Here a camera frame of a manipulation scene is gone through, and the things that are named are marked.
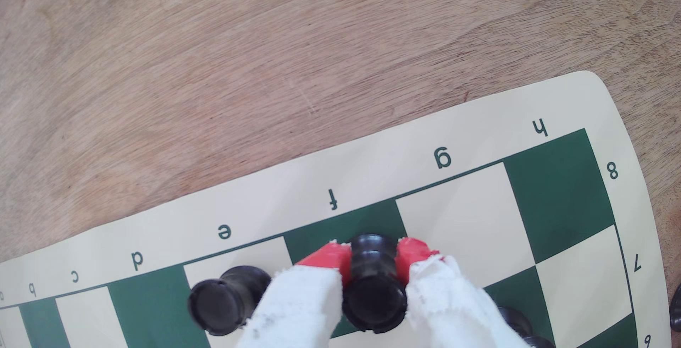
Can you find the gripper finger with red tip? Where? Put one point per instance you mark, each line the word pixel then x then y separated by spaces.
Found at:
pixel 447 305
pixel 303 305

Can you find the black chess piece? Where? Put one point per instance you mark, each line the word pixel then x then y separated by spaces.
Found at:
pixel 676 308
pixel 516 322
pixel 223 303
pixel 374 295

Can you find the green and cream chess mat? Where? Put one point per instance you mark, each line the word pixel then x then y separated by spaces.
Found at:
pixel 479 215

